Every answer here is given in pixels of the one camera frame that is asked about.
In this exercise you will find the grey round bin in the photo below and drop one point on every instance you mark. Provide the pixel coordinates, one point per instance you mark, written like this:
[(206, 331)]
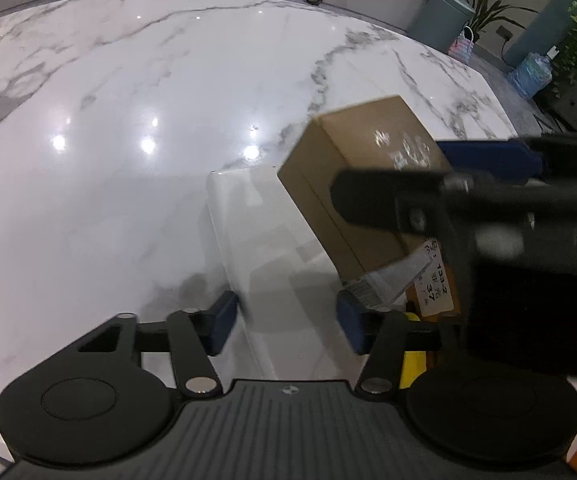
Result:
[(441, 17)]

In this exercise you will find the white lotion tube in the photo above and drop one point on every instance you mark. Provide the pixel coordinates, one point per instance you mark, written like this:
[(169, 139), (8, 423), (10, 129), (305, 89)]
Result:
[(393, 275)]

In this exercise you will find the blue water jug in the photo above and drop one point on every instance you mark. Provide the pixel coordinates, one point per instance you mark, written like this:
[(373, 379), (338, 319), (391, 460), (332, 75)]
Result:
[(531, 75)]

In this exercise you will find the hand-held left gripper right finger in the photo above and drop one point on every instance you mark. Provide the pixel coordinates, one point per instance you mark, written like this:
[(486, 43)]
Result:
[(351, 325)]

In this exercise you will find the brown cardboard box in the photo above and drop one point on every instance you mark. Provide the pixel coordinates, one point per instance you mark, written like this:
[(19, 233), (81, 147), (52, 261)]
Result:
[(318, 185)]

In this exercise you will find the white rectangular box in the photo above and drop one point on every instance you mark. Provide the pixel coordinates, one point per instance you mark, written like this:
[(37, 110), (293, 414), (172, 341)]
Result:
[(268, 270)]

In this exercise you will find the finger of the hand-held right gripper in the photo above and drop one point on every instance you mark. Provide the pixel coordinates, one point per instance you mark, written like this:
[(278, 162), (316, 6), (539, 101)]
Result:
[(493, 160), (368, 197)]

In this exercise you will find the orange cardboard box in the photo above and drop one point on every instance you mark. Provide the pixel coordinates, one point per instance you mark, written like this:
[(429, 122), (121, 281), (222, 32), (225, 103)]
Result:
[(443, 308)]

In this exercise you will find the long-leaf potted plant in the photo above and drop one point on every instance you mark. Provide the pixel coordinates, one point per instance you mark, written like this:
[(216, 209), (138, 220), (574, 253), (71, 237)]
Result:
[(491, 7)]

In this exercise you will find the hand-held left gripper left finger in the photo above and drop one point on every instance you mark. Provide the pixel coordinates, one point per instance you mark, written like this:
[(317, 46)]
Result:
[(223, 317)]

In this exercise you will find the pink woven bag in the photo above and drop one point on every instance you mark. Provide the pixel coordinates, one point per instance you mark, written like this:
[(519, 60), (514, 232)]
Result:
[(461, 47)]

